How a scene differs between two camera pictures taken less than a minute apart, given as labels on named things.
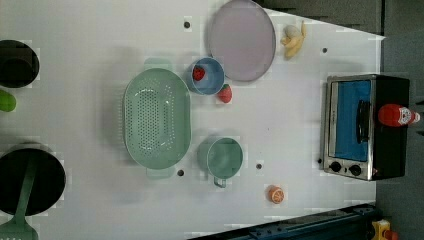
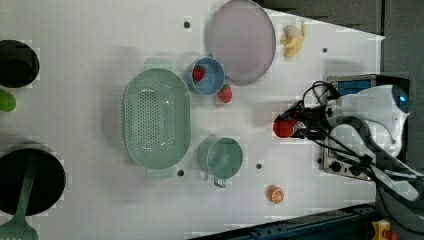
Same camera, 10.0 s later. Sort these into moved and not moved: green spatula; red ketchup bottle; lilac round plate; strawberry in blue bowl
Moved: red ketchup bottle
Not moved: strawberry in blue bowl; green spatula; lilac round plate
